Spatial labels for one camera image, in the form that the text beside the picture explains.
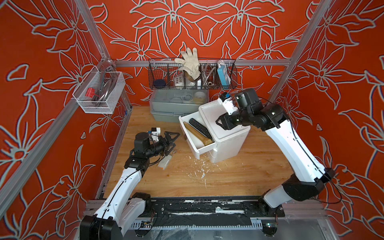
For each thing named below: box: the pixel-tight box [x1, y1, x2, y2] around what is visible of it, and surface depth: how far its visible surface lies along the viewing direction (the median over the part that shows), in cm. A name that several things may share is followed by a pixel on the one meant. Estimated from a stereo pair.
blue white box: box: [217, 60, 232, 86], surface depth 89 cm
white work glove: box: [174, 47, 201, 83], surface depth 90 cm
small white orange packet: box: [157, 154, 172, 170], surface depth 89 cm
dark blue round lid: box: [153, 79, 166, 87], surface depth 101 cm
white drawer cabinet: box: [198, 99, 251, 164], surface depth 76 cm
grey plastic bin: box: [149, 89, 210, 123], surface depth 102 cm
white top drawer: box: [178, 111, 218, 160], surface depth 81 cm
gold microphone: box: [183, 121, 214, 146], surface depth 82 cm
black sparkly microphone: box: [189, 118, 213, 140], surface depth 85 cm
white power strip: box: [174, 75, 185, 87], surface depth 95 cm
